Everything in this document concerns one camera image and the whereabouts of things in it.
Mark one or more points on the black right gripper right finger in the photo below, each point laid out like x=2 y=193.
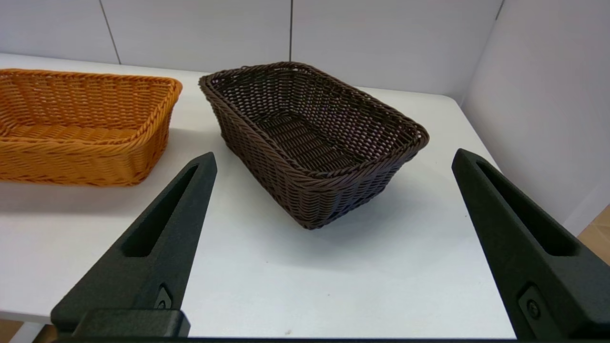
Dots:
x=557 y=290

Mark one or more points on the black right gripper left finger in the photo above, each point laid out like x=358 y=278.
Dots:
x=143 y=271

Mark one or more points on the orange woven basket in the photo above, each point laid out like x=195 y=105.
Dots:
x=71 y=157

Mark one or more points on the dark brown woven basket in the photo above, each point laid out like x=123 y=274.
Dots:
x=310 y=190

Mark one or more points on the white table leg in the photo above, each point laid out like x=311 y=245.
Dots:
x=28 y=336

